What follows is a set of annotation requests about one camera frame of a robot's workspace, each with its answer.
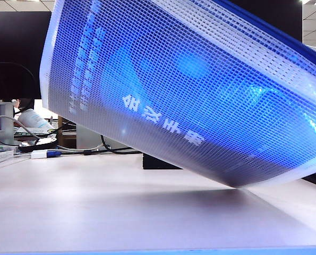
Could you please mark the white board panel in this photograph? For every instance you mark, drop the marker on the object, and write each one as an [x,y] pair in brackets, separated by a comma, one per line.
[313,49]

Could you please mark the white adapter with blue plug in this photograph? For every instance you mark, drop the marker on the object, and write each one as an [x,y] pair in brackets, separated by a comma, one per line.
[39,154]

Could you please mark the small white lit screen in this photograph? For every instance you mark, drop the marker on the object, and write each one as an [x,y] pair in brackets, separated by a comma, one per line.
[38,103]

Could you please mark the white printed bottle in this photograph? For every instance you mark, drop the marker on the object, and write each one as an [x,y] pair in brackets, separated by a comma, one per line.
[34,118]

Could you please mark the wooden cabinet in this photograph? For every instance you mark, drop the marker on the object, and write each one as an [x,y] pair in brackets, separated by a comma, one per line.
[67,132]

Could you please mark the transparent file bag blue zipper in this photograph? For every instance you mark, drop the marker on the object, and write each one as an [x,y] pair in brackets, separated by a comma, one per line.
[179,93]

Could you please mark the black round monitor base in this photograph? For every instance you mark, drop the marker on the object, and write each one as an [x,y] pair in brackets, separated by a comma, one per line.
[41,144]

